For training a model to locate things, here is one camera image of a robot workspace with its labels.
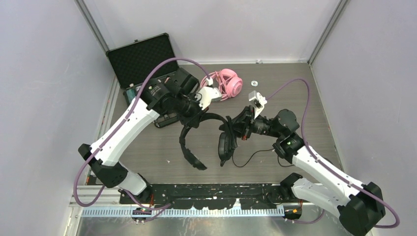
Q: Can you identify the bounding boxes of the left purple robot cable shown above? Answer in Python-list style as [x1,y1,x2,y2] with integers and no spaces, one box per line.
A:
[73,58,214,208]

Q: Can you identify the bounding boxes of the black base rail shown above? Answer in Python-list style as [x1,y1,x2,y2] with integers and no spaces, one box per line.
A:
[134,183,303,210]

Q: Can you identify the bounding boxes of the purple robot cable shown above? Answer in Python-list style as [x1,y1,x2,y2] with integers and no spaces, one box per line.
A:
[265,78,401,229]
[73,58,214,208]

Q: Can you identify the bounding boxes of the black headphones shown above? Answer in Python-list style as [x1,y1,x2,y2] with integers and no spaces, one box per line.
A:
[179,113,237,171]

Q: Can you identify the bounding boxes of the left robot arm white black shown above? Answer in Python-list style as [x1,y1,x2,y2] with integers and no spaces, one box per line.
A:
[77,67,221,204]

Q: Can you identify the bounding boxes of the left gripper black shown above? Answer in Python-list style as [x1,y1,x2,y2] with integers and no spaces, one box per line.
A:
[173,93,210,129]

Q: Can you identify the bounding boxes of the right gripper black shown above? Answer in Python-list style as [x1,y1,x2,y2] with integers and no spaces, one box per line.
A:
[220,104,284,140]

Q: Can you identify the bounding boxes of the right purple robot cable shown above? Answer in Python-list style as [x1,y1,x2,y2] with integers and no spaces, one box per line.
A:
[265,78,401,229]

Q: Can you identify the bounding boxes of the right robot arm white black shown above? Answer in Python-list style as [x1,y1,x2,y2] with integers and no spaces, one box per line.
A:
[219,106,386,236]

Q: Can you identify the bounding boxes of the black poker chip case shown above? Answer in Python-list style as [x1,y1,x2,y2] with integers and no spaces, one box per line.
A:
[106,33,188,128]

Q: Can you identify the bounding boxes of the pink headphone cable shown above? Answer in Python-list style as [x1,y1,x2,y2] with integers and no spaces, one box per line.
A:
[215,70,230,97]

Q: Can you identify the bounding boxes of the pink headphones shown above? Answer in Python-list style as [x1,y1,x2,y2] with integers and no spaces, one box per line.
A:
[209,68,243,101]

